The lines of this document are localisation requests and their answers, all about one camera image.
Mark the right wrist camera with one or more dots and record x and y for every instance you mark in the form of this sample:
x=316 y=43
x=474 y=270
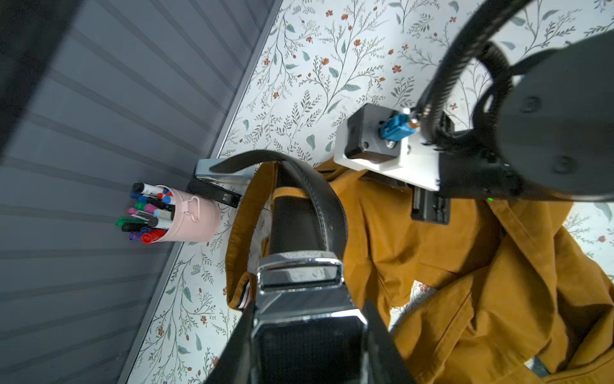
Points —
x=385 y=141

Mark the mustard brown trousers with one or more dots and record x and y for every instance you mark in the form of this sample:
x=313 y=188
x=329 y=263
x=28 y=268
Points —
x=502 y=294

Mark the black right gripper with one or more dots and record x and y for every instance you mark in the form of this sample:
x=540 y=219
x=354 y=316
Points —
x=430 y=207

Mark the colourful marker pens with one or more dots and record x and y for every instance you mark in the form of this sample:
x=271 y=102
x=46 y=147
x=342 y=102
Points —
x=152 y=216

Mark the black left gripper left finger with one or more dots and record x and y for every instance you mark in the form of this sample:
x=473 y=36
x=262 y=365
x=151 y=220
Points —
x=234 y=365

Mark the black stapler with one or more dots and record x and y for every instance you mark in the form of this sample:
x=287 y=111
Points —
x=214 y=192

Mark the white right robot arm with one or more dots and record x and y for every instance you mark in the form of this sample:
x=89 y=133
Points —
x=520 y=105

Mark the black leather belt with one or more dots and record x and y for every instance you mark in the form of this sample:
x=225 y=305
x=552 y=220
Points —
x=306 y=327

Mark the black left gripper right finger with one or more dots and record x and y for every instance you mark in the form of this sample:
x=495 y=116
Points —
x=383 y=361

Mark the pink metal pen cup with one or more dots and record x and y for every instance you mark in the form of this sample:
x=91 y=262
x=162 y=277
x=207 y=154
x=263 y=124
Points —
x=196 y=219

